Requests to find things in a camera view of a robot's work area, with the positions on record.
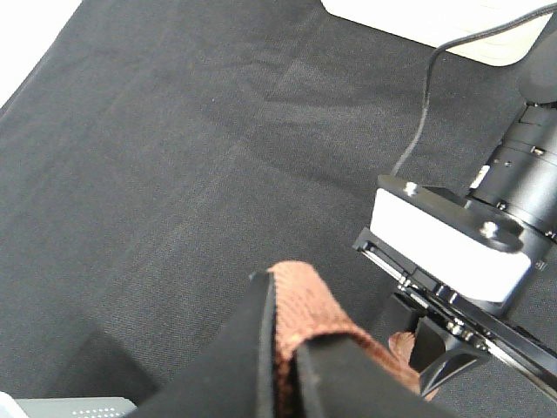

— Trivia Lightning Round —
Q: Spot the black table cloth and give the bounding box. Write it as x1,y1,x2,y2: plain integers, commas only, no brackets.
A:
0,0,557,418

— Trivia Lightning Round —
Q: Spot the brown towel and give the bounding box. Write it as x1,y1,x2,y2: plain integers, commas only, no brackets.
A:
267,260,419,417

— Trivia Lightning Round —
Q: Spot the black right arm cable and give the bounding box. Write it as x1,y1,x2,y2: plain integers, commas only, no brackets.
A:
390,0,557,178

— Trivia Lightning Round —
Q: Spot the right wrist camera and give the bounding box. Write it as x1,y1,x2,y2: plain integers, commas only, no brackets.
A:
369,175,533,317

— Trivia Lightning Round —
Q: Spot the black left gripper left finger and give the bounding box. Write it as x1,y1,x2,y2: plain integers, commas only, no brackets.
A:
130,273,275,417

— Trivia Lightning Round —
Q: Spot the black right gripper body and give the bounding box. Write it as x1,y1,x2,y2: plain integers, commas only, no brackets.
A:
353,228,556,400

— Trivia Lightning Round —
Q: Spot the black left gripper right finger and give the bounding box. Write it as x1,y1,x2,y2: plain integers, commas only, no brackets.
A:
295,335,450,417

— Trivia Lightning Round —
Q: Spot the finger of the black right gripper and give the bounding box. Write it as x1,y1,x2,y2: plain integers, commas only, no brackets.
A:
393,293,427,333
410,317,490,397

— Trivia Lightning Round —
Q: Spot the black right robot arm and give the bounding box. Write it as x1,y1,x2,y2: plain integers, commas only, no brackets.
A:
354,36,556,397

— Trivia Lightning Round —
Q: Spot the grey perforated laundry basket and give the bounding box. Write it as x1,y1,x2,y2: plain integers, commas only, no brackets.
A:
1,392,137,418

